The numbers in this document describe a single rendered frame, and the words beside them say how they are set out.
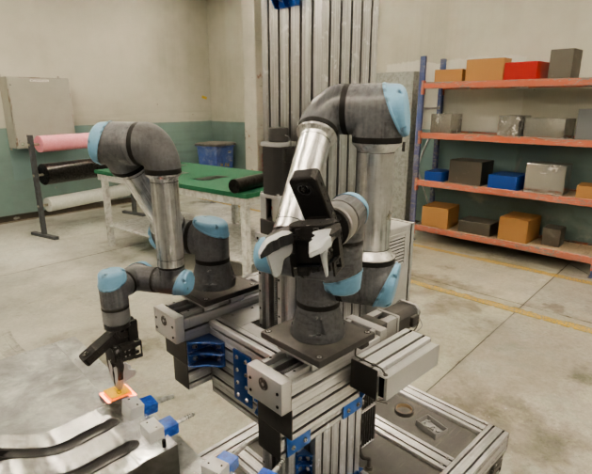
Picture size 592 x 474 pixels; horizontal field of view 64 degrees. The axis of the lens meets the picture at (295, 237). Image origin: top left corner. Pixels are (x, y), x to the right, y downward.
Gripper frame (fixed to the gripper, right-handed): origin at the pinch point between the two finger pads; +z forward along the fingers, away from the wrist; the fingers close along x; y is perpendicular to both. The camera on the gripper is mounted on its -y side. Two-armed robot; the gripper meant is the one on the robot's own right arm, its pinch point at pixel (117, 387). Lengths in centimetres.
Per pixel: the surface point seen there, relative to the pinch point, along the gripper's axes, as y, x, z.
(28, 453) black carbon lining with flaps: -27.9, -20.4, -5.7
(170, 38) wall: 391, 648, -185
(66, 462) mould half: -22.2, -26.3, -3.8
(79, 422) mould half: -15.3, -14.8, -4.0
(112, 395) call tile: -2.0, -1.4, 1.3
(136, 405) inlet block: -4.3, -23.0, -7.6
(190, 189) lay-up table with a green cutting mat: 182, 259, -2
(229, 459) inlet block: 5.2, -48.5, -2.3
